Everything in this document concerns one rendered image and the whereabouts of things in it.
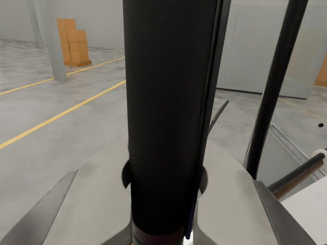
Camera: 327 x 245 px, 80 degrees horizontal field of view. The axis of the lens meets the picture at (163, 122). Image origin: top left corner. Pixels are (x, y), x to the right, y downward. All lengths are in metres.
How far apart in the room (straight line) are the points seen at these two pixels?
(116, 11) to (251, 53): 9.88
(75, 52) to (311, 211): 8.15
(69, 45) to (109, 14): 6.09
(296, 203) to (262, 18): 5.18
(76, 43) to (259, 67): 6.14
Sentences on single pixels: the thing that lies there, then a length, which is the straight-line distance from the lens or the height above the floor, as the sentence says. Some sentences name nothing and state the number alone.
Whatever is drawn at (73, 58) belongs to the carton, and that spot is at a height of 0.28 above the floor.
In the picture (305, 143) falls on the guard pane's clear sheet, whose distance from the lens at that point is 1.22.
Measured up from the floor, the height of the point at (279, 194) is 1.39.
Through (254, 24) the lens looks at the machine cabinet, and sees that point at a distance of 5.55.
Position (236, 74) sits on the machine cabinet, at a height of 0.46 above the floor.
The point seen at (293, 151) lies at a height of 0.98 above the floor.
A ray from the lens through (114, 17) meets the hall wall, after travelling 13.90.
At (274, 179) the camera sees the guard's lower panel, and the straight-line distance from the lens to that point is 1.45.
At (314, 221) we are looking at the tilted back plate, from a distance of 0.54.
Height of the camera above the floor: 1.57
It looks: 27 degrees down
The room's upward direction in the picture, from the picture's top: 3 degrees clockwise
